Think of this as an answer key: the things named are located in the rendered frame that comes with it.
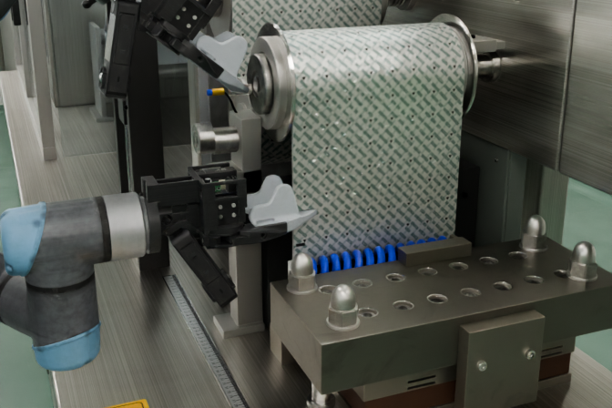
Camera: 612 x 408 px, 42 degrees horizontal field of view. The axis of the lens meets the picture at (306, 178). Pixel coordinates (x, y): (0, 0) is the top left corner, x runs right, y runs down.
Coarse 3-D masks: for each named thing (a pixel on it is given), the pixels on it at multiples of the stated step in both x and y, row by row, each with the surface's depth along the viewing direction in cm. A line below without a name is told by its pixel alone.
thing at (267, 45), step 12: (264, 36) 97; (456, 36) 103; (252, 48) 101; (264, 48) 97; (276, 48) 95; (276, 60) 94; (276, 72) 94; (276, 84) 94; (276, 96) 95; (276, 108) 95; (264, 120) 100; (276, 120) 96
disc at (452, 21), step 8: (440, 16) 107; (448, 16) 105; (456, 16) 104; (448, 24) 106; (456, 24) 104; (456, 32) 104; (464, 32) 102; (464, 40) 102; (472, 40) 101; (464, 48) 103; (472, 48) 101; (472, 56) 101; (472, 64) 102; (472, 72) 102; (472, 80) 102; (472, 88) 102; (464, 96) 104; (472, 96) 102; (464, 104) 104; (472, 104) 103; (464, 112) 104
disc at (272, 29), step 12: (264, 24) 99; (276, 36) 95; (288, 48) 93; (288, 60) 92; (288, 72) 93; (288, 84) 93; (288, 96) 94; (288, 108) 94; (288, 120) 95; (276, 132) 99; (288, 132) 96
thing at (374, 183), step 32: (320, 128) 96; (352, 128) 98; (384, 128) 100; (416, 128) 102; (448, 128) 103; (320, 160) 98; (352, 160) 99; (384, 160) 101; (416, 160) 103; (448, 160) 105; (320, 192) 99; (352, 192) 101; (384, 192) 103; (416, 192) 104; (448, 192) 106; (320, 224) 100; (352, 224) 102; (384, 224) 104; (416, 224) 106; (448, 224) 108
